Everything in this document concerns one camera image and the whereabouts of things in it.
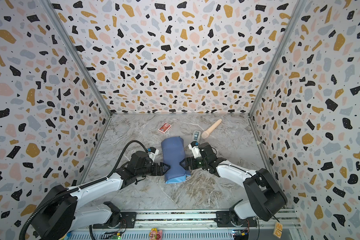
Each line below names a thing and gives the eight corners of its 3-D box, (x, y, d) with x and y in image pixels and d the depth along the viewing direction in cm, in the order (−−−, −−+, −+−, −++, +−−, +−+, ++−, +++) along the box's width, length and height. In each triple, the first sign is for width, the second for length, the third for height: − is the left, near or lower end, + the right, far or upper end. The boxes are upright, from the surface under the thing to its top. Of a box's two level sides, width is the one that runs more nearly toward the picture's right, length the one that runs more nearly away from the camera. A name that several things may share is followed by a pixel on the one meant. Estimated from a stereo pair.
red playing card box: (158, 130, 114) (158, 128, 112) (165, 123, 119) (165, 121, 117) (164, 133, 112) (164, 131, 110) (171, 126, 117) (170, 124, 115)
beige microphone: (201, 136, 110) (201, 133, 107) (218, 120, 121) (219, 117, 118) (204, 139, 108) (205, 136, 106) (222, 122, 119) (223, 119, 117)
